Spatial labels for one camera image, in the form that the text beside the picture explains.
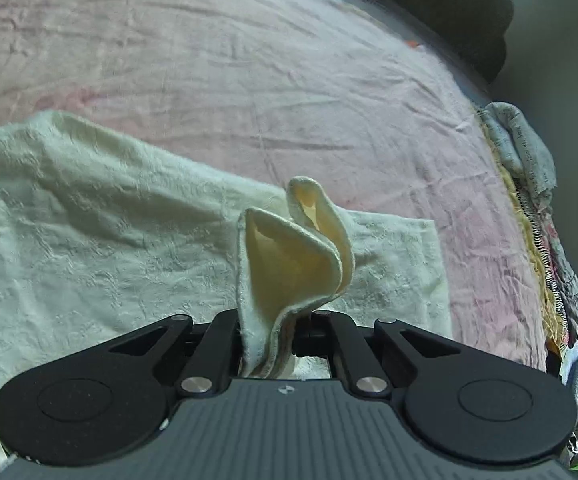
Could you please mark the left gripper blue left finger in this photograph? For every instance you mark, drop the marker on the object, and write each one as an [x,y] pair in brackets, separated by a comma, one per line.
[214,360]

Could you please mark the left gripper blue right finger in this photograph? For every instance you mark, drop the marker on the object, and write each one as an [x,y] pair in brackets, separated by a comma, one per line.
[335,337]

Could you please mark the cream white pants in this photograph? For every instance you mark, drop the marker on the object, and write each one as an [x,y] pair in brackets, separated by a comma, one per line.
[100,233]

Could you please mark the yellow patterned blanket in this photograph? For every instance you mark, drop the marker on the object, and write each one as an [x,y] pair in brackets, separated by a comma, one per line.
[559,287]

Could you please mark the grey folded cloth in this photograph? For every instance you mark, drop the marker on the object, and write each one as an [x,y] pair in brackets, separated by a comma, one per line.
[522,151]

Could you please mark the pink bed sheet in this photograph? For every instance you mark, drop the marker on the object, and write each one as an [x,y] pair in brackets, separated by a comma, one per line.
[272,89]

